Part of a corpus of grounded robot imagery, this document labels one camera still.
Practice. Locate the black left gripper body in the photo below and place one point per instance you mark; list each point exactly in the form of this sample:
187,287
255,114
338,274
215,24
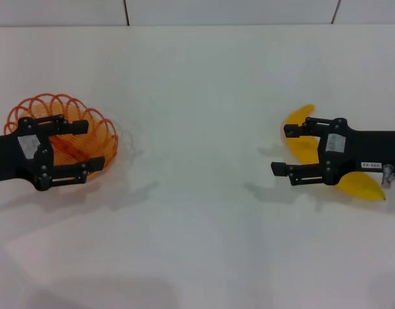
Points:
10,157

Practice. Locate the orange woven plastic basket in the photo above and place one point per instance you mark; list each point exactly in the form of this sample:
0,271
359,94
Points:
97,141

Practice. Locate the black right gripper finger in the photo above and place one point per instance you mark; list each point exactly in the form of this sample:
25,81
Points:
294,130
281,168

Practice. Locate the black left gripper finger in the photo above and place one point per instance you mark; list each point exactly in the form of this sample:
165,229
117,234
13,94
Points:
94,163
78,126

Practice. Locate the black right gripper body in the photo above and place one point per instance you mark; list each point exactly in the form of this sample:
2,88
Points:
361,151

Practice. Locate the yellow banana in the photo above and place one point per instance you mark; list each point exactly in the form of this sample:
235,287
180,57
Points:
301,148

